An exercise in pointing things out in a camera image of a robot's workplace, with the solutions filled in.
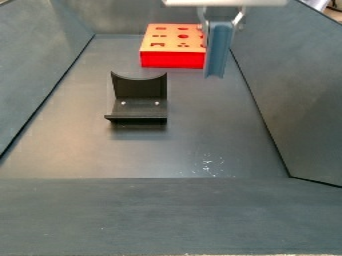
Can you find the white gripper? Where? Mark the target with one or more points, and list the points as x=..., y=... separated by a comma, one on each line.
x=239, y=22

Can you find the black curved fixture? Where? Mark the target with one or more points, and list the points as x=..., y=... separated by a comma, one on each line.
x=141, y=98

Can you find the red shape sorter block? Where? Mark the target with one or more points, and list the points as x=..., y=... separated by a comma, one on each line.
x=173, y=46

